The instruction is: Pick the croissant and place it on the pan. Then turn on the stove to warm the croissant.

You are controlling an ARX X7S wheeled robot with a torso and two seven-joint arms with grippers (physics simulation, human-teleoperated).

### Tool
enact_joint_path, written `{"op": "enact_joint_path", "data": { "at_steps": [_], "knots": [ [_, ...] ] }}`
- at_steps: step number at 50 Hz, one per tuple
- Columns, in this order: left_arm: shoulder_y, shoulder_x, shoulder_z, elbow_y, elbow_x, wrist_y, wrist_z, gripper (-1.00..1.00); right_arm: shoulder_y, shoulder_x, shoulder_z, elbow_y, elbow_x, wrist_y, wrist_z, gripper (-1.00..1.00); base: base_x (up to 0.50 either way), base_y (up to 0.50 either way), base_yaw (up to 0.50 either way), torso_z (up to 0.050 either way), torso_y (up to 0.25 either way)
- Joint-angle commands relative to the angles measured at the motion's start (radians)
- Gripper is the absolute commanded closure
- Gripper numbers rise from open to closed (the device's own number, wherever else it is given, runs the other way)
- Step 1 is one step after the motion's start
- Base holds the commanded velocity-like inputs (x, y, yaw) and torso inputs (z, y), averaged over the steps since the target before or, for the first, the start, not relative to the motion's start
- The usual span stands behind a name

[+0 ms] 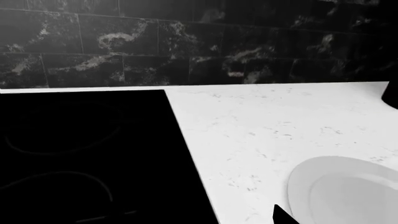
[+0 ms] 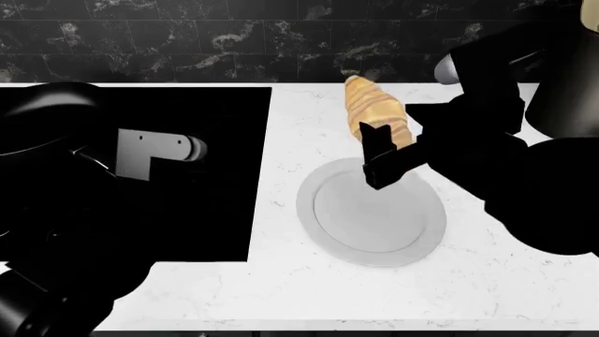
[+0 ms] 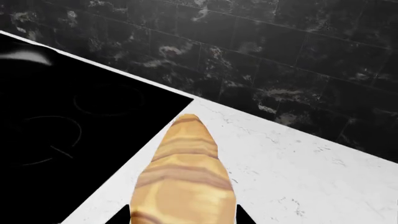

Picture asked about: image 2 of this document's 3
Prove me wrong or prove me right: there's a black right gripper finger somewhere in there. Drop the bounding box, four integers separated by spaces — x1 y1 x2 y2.
362 142 427 191
358 121 400 164

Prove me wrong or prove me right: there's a beige panel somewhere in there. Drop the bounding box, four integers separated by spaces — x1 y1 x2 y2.
579 0 599 30

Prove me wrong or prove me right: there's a black frying pan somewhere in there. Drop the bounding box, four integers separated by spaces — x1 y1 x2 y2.
0 81 112 157

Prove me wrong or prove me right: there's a white round plate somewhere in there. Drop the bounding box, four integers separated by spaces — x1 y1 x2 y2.
295 156 448 267

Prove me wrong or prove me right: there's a golden brown croissant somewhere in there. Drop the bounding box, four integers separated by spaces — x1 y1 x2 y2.
343 74 417 149

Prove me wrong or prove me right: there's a black stove top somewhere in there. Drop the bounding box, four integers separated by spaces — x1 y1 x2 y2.
0 86 273 263

